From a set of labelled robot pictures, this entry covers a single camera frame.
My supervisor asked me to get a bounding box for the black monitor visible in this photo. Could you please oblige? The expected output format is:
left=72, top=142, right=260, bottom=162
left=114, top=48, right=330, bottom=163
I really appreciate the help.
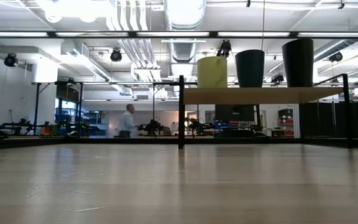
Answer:
left=214, top=105, right=256, bottom=123

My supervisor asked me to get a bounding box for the medium dark teal cup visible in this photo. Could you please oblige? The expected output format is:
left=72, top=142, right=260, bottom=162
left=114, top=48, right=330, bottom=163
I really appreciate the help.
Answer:
left=234, top=49, right=266, bottom=88

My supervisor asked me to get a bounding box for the small yellow mug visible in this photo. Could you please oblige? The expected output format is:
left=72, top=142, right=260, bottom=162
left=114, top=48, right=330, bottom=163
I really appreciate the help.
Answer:
left=196, top=55, right=229, bottom=89

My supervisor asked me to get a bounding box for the red storage rack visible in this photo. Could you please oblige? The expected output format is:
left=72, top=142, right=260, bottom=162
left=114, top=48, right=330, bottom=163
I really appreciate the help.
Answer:
left=278, top=108, right=295, bottom=138

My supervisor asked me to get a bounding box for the silver ventilation duct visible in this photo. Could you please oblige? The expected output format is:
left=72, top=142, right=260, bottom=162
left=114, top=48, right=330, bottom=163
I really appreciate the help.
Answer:
left=163, top=0, right=207, bottom=63

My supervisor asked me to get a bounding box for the black hanging camera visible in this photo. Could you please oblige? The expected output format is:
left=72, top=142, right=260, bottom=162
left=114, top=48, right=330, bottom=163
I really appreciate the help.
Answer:
left=328, top=50, right=344, bottom=63
left=3, top=52, right=19, bottom=68
left=110, top=47, right=123, bottom=63
left=217, top=40, right=232, bottom=58

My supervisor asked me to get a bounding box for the large black cup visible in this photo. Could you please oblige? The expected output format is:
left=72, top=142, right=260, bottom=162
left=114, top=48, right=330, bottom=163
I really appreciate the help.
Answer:
left=281, top=38, right=314, bottom=88

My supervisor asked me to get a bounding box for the black overhead frame beam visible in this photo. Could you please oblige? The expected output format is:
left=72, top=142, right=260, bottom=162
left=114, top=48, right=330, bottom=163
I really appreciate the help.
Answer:
left=0, top=30, right=358, bottom=40

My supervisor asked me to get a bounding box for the wooden shelf board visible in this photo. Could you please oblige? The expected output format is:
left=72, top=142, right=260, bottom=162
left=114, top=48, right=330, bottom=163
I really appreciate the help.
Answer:
left=183, top=86, right=345, bottom=105

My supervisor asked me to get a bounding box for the black aluminium rig frame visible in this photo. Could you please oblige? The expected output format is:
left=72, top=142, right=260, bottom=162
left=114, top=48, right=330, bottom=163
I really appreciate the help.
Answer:
left=0, top=136, right=358, bottom=151

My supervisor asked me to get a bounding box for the person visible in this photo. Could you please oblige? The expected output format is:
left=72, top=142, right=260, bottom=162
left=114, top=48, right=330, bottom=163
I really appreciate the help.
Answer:
left=117, top=103, right=139, bottom=139

